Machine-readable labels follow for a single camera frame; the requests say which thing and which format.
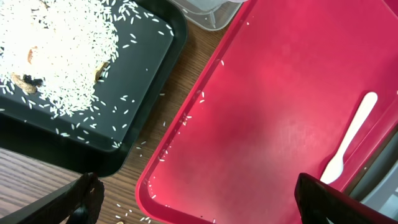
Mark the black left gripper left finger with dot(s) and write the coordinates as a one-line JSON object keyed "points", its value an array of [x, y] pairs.
{"points": [[78, 202]]}

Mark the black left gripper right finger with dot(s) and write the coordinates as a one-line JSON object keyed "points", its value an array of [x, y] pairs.
{"points": [[317, 202]]}

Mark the white plastic spoon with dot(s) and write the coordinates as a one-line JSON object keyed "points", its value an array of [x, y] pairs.
{"points": [[335, 166]]}

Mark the black food waste tray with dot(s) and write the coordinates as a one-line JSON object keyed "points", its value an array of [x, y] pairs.
{"points": [[152, 35]]}

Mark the clear plastic waste bin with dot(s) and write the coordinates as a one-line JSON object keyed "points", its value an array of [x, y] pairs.
{"points": [[211, 15]]}

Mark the red serving tray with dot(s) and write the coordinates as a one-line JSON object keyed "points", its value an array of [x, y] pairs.
{"points": [[275, 100]]}

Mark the rice and food leftovers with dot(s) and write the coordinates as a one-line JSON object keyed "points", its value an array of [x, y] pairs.
{"points": [[57, 50]]}

